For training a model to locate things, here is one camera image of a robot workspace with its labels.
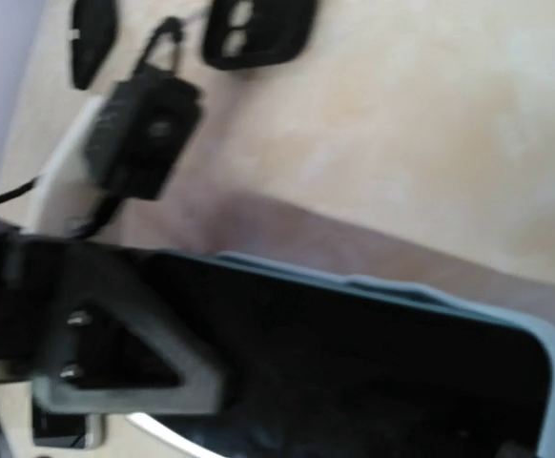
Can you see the black phone upper left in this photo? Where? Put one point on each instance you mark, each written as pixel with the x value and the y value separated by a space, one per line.
pixel 80 432

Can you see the black phone case middle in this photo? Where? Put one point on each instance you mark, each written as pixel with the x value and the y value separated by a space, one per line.
pixel 251 34

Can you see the light blue phone case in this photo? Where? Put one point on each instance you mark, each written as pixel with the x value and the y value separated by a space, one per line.
pixel 469 377

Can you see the black phone case left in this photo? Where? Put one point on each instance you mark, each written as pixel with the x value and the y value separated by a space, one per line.
pixel 93 28

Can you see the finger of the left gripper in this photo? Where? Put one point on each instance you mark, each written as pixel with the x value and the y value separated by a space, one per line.
pixel 108 343

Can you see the black phone teal edge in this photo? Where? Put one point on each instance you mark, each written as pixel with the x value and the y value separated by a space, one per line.
pixel 264 415

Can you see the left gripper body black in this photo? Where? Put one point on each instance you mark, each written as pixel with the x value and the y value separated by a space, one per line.
pixel 19 315

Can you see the black phone case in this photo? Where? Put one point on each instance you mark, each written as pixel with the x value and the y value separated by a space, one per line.
pixel 93 28
pixel 251 34

